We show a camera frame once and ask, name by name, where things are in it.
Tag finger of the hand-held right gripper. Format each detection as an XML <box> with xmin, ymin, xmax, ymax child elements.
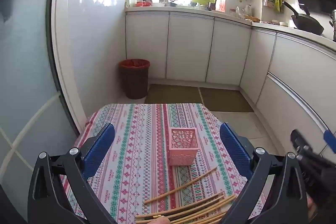
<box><xmin>323</xmin><ymin>130</ymin><xmax>336</xmax><ymax>154</ymax></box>
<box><xmin>290</xmin><ymin>130</ymin><xmax>312</xmax><ymax>155</ymax></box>

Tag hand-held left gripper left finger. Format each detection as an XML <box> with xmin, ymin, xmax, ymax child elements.
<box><xmin>28</xmin><ymin>123</ymin><xmax>117</xmax><ymax>224</ymax></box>

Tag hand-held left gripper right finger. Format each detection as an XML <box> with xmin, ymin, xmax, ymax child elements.
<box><xmin>219</xmin><ymin>122</ymin><xmax>309</xmax><ymax>224</ymax></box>

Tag pink perforated plastic basket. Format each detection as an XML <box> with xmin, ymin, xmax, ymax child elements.
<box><xmin>168</xmin><ymin>127</ymin><xmax>199</xmax><ymax>167</ymax></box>

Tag pile of chopsticks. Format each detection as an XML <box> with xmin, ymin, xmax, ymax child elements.
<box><xmin>135</xmin><ymin>193</ymin><xmax>237</xmax><ymax>224</ymax></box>

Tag patterned knit-print tablecloth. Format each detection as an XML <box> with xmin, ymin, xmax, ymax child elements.
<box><xmin>59</xmin><ymin>103</ymin><xmax>271</xmax><ymax>224</ymax></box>

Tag olive floor mat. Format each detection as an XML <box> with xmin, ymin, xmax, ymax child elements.
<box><xmin>199</xmin><ymin>87</ymin><xmax>255</xmax><ymax>113</ymax></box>
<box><xmin>145</xmin><ymin>84</ymin><xmax>204</xmax><ymax>105</ymax></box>

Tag white base cabinet with drawers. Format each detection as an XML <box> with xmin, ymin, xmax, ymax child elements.
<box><xmin>239</xmin><ymin>22</ymin><xmax>336</xmax><ymax>160</ymax></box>

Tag brown bin with red bag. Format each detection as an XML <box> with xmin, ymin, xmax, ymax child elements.
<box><xmin>118</xmin><ymin>59</ymin><xmax>151</xmax><ymax>100</ymax></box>

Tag white base cabinet with doors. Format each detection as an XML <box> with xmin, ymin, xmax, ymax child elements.
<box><xmin>125</xmin><ymin>7</ymin><xmax>252</xmax><ymax>86</ymax></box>

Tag steel pot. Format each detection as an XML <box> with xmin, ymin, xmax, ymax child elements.
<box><xmin>329</xmin><ymin>9</ymin><xmax>336</xmax><ymax>42</ymax></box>

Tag black wok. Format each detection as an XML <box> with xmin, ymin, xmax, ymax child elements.
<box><xmin>282</xmin><ymin>1</ymin><xmax>325</xmax><ymax>36</ymax></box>

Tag frosted glass sliding door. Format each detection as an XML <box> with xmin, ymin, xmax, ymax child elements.
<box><xmin>0</xmin><ymin>0</ymin><xmax>88</xmax><ymax>214</ymax></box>

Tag wall rack with packets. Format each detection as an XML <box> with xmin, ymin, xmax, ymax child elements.
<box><xmin>263</xmin><ymin>0</ymin><xmax>284</xmax><ymax>13</ymax></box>

